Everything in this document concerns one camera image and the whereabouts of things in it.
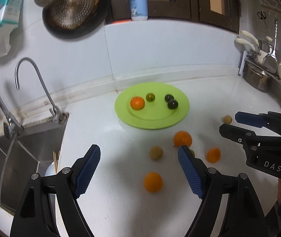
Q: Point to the large front orange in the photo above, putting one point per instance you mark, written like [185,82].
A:
[137,103]

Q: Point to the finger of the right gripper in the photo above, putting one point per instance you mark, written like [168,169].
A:
[235,134]
[250,119]

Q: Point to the green plate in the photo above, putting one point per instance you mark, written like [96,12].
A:
[155,115]

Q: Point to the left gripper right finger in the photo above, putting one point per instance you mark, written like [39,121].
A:
[243,216]

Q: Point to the black frying pan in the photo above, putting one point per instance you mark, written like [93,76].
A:
[71,19]

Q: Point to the dark plum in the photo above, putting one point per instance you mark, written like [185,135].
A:
[172,104]
[168,97]

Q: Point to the white blue soap bottle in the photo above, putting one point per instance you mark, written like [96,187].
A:
[138,10]

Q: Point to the dark wooden window frame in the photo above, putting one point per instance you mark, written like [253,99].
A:
[224,14]

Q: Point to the white bowl in sink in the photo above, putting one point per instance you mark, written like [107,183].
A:
[50,170]

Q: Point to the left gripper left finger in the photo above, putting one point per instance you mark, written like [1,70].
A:
[34,216]

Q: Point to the brown kiwi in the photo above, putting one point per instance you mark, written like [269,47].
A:
[227,119]
[156,153]

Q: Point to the dark plum front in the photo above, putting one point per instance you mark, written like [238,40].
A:
[168,97]

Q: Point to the steel spatula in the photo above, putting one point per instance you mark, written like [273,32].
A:
[270,60]

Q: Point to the steel kitchen sink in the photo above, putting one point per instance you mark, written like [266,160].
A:
[31,152]

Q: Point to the steel pot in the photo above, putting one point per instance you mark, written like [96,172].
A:
[256,77]

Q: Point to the black scissors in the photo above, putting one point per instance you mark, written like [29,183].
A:
[262,16]

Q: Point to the small orange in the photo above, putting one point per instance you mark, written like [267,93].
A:
[213,155]

